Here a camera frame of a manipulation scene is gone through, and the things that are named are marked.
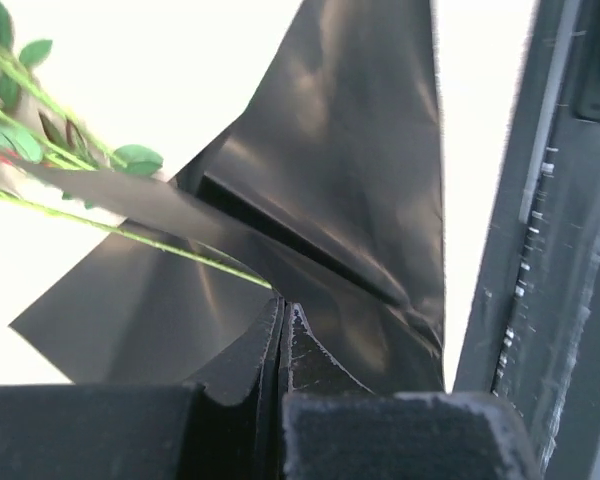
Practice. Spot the black wrapping paper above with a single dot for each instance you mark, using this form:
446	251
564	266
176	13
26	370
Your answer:
306	140

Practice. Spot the pink artificial flower bouquet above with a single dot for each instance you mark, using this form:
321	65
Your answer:
48	142

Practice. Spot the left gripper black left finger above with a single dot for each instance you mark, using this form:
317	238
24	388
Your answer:
217	424

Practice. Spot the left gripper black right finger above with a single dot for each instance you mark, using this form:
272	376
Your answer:
332	427

